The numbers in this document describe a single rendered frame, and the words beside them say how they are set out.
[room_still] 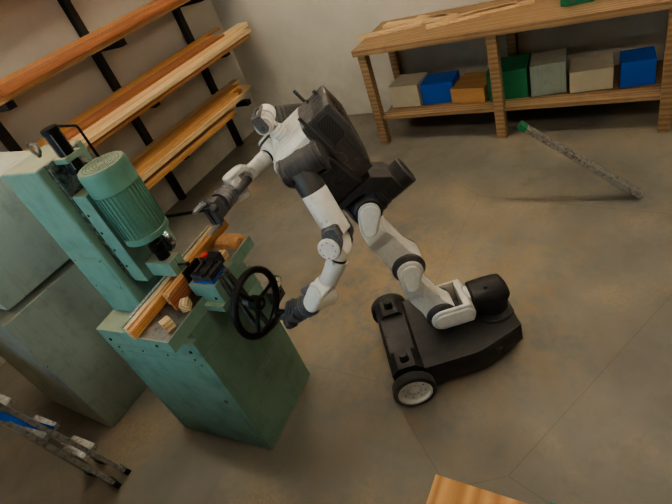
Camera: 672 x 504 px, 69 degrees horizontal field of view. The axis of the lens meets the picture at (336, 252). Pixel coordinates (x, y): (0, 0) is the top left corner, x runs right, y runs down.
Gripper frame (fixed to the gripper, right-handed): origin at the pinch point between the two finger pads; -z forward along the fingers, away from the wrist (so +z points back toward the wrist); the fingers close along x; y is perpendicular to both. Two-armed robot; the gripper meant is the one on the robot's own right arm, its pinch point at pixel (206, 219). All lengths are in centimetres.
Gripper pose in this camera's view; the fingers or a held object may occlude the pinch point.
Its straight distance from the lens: 195.9
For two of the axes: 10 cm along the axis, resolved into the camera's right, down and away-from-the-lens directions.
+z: 3.7, -6.6, 6.5
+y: -8.4, 0.6, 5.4
